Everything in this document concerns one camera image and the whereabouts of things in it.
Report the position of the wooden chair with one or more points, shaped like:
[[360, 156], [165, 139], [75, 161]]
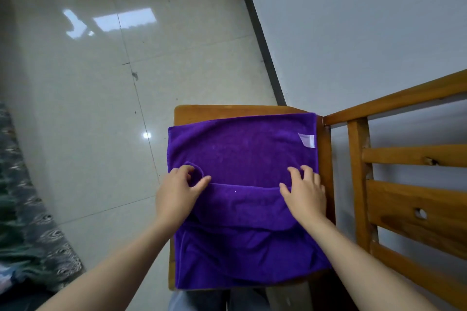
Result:
[[401, 205]]

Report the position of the person's right forearm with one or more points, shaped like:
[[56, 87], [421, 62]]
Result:
[[365, 270]]

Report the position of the person's blue jeans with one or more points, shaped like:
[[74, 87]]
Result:
[[204, 301]]

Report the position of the person's right hand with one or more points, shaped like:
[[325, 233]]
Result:
[[306, 197]]

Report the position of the bed with blue floral sheet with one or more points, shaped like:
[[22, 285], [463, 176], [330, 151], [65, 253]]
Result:
[[29, 234]]

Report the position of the purple cloth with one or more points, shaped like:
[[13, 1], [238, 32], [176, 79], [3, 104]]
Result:
[[244, 154]]

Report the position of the person's left forearm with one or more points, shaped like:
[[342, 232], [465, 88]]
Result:
[[109, 270]]

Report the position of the person's left hand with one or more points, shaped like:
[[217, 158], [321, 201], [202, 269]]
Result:
[[177, 197]]

